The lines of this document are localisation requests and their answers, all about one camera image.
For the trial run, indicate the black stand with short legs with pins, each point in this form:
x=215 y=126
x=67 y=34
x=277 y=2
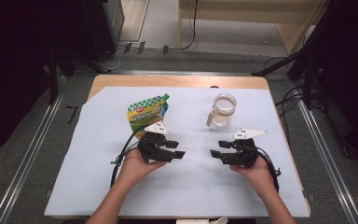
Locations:
x=54 y=68

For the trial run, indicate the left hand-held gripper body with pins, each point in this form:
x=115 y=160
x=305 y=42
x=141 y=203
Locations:
x=152 y=146

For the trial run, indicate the light wooden shelf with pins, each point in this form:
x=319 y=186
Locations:
x=242 y=14

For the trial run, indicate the person's right hand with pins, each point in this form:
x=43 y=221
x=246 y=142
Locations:
x=258 y=177

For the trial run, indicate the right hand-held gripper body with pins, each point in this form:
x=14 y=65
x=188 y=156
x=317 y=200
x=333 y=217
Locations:
x=242 y=154

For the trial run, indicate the person's left hand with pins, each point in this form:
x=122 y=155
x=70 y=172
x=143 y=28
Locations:
x=135 y=169

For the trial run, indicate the aluminium floor rail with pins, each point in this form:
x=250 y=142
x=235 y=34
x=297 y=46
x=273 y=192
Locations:
x=329 y=161
x=183 y=72
x=28 y=155

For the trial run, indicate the black cabinet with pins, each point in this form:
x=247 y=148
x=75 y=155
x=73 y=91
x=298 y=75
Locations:
x=102 y=25

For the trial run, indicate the black stand with long legs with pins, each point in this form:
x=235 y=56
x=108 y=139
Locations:
x=304 y=46

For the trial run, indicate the black tape strip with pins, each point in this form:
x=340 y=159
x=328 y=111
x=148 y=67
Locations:
x=141 y=47
x=127 y=47
x=165 y=49

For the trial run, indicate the yellow green spouted pouch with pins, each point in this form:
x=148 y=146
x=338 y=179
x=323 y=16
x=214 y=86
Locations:
x=146 y=115

